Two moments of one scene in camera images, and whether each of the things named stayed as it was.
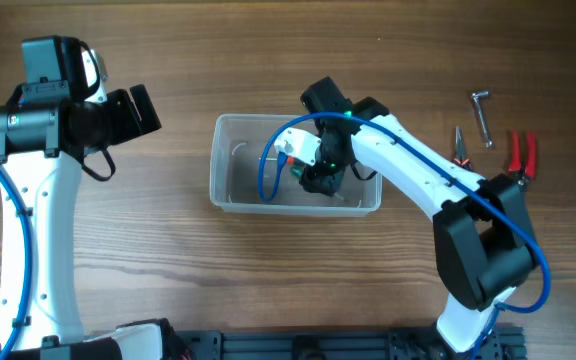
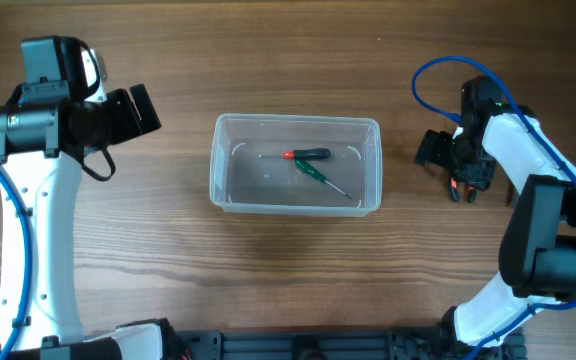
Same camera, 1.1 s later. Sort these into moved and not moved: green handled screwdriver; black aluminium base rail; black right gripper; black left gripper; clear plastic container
Moved: black right gripper; green handled screwdriver
Not moved: black aluminium base rail; black left gripper; clear plastic container
